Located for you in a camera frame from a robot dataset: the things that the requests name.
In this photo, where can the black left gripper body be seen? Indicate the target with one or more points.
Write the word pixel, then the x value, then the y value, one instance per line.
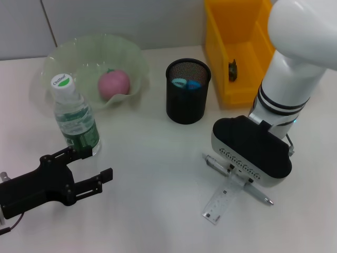
pixel 31 189

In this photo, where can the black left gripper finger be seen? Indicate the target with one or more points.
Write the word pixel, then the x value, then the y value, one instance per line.
pixel 85 154
pixel 107 175

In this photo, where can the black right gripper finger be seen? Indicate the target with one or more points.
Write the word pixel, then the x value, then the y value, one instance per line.
pixel 251 181
pixel 232 166

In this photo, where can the grey clear ballpoint pen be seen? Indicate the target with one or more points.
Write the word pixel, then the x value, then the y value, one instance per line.
pixel 259 195

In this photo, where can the clear plastic ruler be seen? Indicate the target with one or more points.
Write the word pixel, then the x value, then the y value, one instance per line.
pixel 221 200

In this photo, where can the clear green-label water bottle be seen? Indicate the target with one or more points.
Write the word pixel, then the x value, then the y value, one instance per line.
pixel 73 116

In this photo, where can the pink peach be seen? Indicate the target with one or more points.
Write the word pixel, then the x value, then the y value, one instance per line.
pixel 114 84

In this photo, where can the blue capped scissors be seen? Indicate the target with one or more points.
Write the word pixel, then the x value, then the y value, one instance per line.
pixel 192 85

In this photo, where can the green plastic wrapper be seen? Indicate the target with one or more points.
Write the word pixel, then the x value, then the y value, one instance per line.
pixel 233 71

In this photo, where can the black mesh pen holder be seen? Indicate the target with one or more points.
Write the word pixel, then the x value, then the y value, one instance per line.
pixel 184 105

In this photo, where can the translucent green fruit plate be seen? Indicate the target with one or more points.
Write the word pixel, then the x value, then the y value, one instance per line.
pixel 118 52

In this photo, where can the yellow plastic bin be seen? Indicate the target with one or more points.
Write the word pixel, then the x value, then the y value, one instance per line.
pixel 218 52

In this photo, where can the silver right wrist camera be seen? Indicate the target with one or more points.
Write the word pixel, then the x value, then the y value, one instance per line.
pixel 250 142

